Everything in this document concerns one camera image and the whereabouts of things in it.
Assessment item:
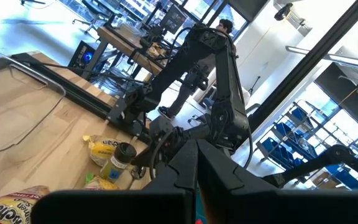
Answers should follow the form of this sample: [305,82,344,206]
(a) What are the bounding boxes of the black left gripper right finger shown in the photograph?
[197,139,279,224]

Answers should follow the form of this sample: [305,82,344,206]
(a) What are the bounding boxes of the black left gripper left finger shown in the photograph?
[144,139,198,190]

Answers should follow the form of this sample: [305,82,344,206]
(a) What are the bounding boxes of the yellow ramen noodle packet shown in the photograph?
[82,134,124,168]

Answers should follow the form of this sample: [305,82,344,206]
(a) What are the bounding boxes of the green lime shrimp ramen packet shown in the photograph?
[83,172,120,191]

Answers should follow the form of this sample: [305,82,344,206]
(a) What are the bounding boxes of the red beef ramen packet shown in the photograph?
[0,185,51,224]

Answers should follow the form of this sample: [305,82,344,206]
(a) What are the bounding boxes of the teal plastic bin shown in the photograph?
[195,186,205,222]

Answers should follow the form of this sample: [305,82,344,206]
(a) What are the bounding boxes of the spice jar with black lid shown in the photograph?
[99,142,138,184]

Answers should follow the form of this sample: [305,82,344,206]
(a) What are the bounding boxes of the shelf rack with blue bins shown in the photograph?
[255,99,358,190]

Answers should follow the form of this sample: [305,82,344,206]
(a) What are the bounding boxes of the wooden desk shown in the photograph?
[96,26,164,77]

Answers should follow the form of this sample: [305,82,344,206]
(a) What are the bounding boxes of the cardboard box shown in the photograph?
[310,170,343,190]

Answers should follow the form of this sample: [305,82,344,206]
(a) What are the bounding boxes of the black computer tower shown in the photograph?
[68,40,102,71]

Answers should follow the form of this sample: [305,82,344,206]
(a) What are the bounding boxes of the black monitor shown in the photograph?
[159,4,188,35]

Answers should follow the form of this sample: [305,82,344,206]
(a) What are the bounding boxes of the person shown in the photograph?
[158,18,244,121]

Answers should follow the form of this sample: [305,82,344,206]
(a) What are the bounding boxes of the clear plastic container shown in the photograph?
[0,48,67,154]

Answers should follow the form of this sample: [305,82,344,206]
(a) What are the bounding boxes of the black ceiling-mounted device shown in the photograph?
[273,2,294,22]

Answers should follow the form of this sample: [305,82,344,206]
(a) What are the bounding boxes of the silver light bar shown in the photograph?
[285,45,358,71]

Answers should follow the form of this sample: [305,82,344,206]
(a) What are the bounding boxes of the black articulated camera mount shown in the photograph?
[262,144,358,189]

